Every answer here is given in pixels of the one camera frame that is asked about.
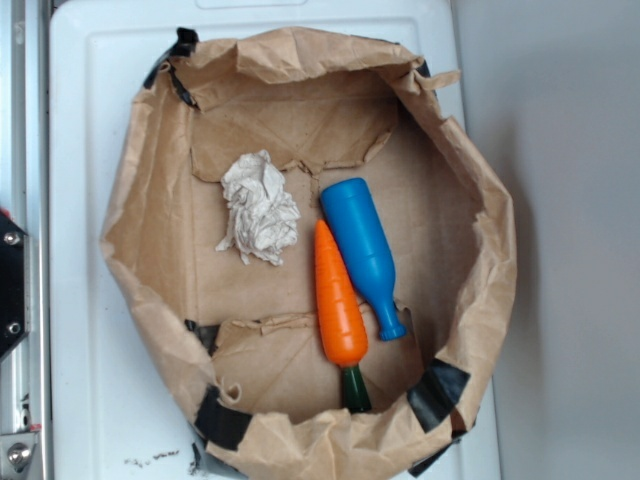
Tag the crumpled white paper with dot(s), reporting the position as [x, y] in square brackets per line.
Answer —
[263, 216]

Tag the blue plastic toy bottle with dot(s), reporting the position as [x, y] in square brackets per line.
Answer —
[354, 221]

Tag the orange toy carrot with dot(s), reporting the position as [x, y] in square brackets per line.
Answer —
[341, 324]

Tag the brown paper bag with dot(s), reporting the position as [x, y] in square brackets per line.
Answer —
[238, 345]

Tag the white plastic tray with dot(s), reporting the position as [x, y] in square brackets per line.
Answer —
[113, 418]

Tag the black mounting bracket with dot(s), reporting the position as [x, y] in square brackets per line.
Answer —
[14, 284]

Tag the metal frame rail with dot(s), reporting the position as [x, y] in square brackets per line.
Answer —
[26, 425]

